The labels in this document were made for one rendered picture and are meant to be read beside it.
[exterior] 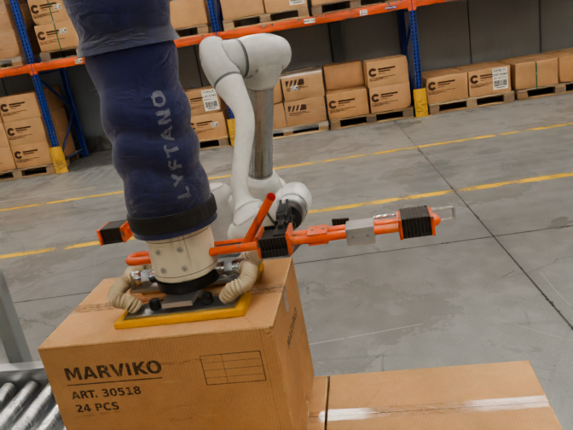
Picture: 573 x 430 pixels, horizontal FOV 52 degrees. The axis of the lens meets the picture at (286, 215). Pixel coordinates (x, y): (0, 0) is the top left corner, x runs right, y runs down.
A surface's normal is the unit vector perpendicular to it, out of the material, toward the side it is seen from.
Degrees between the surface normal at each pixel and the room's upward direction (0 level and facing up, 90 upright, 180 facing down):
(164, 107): 83
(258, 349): 90
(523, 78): 91
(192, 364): 90
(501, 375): 0
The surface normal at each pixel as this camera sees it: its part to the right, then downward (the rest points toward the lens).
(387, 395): -0.16, -0.94
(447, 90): -0.04, 0.33
